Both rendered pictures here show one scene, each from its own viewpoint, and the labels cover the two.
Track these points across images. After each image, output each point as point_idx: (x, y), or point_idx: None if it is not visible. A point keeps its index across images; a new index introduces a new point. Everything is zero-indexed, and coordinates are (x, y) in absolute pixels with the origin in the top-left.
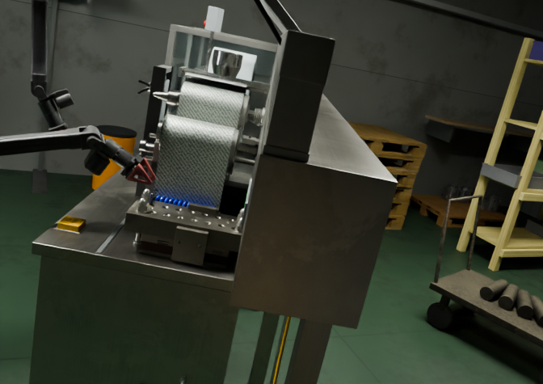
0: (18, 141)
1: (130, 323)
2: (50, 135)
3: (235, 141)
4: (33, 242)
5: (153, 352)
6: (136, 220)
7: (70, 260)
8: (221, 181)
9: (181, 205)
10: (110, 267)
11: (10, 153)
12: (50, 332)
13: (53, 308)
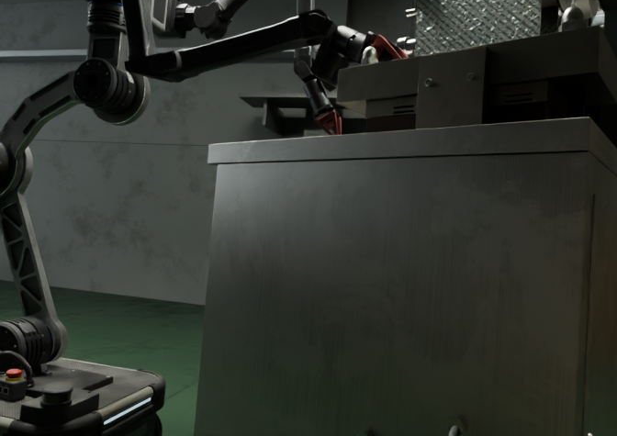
0: (225, 40)
1: (340, 273)
2: (263, 27)
3: None
4: (210, 144)
5: (387, 342)
6: (355, 76)
7: (252, 161)
8: (534, 24)
9: None
10: (305, 158)
11: (217, 59)
12: (224, 306)
13: (229, 256)
